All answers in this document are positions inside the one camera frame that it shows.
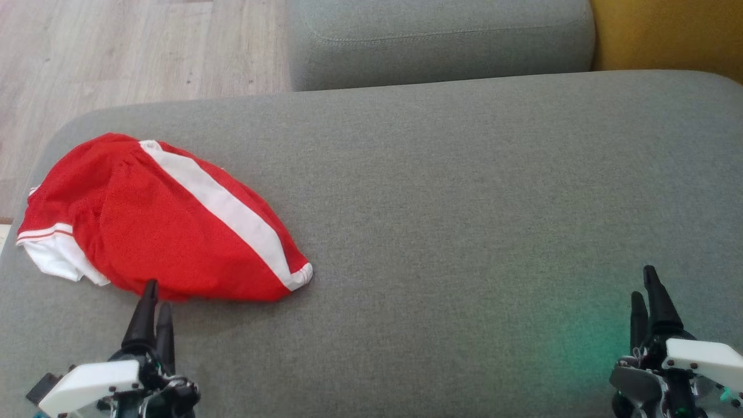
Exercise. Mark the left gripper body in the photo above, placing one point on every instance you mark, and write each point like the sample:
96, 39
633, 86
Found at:
93, 383

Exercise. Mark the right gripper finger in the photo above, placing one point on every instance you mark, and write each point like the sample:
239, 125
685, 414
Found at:
639, 325
662, 313

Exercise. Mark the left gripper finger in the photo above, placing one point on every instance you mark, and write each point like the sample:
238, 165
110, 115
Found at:
166, 337
142, 325

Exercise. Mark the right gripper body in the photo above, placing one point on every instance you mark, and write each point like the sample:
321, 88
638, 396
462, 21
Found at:
702, 360

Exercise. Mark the red shorts with white stripe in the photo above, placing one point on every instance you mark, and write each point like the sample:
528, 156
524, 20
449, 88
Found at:
174, 244

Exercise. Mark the white rug with brown edge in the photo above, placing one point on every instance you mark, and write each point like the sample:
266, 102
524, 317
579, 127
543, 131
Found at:
2, 233

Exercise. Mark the grey sofa seat cushion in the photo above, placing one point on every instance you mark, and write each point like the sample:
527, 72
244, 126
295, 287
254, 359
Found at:
464, 232

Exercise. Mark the yellow upholstered panel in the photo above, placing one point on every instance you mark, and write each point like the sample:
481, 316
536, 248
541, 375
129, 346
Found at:
667, 35

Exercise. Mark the grey sofa back cushion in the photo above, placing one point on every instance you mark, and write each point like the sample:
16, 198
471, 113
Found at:
435, 40

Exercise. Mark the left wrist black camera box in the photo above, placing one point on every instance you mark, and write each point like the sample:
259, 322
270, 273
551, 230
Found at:
43, 388

